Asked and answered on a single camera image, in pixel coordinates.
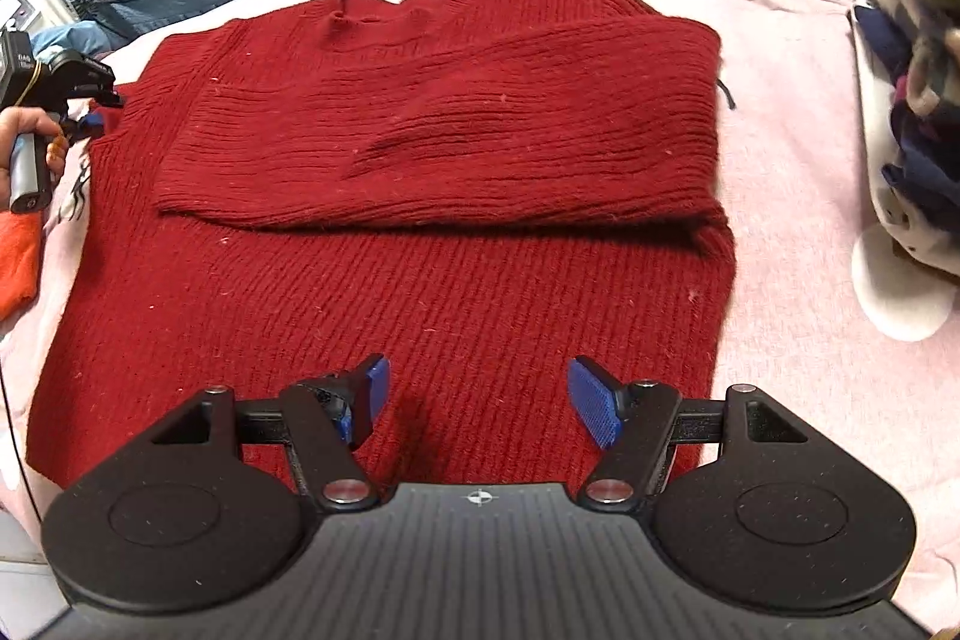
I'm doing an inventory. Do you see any red knit sweater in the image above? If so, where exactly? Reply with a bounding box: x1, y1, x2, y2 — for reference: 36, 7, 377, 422
26, 0, 740, 487

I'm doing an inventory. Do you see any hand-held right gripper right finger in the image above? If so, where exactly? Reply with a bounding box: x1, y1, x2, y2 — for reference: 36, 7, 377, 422
568, 355, 811, 512

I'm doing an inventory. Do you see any orange garment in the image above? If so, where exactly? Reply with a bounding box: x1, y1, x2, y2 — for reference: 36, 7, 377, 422
0, 209, 42, 322

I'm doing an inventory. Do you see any blue quilt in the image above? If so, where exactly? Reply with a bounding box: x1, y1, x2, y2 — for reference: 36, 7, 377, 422
34, 21, 143, 58

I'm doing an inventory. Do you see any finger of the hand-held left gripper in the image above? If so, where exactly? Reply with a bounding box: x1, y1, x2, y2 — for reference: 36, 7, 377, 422
52, 89, 125, 148

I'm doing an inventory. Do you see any person's left hand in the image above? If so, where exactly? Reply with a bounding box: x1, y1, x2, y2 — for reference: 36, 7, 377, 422
0, 109, 68, 202

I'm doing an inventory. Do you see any pile of mixed clothes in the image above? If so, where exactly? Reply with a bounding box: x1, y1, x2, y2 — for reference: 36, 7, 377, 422
851, 0, 960, 341

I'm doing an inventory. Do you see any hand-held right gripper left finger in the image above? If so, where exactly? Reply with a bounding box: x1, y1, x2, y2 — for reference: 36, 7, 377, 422
150, 353, 392, 512

